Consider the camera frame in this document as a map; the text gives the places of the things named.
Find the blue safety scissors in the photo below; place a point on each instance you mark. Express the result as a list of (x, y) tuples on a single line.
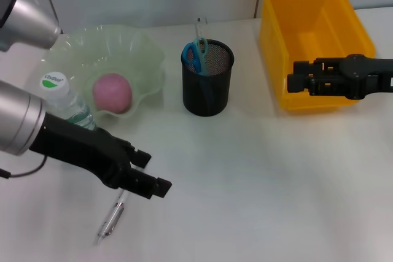
[(196, 56)]

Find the yellow plastic storage bin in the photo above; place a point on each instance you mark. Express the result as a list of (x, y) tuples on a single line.
[(307, 13)]

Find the clear water bottle green label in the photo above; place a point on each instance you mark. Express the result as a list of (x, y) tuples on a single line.
[(58, 93)]

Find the transparent plastic ruler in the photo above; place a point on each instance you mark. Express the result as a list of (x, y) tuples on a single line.
[(200, 27)]

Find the grey pen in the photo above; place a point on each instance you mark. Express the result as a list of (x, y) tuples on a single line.
[(113, 216)]

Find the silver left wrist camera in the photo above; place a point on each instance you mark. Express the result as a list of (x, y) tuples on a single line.
[(27, 22)]

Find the pink peach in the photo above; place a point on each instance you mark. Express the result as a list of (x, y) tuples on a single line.
[(112, 93)]

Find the black mesh pen cup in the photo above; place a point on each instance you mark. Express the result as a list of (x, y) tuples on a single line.
[(215, 96)]

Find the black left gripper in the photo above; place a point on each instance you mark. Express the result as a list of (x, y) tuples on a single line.
[(80, 148)]

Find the pale green wavy fruit plate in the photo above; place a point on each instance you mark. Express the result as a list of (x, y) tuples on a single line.
[(122, 47)]

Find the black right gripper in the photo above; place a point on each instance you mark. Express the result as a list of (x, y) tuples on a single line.
[(368, 75)]

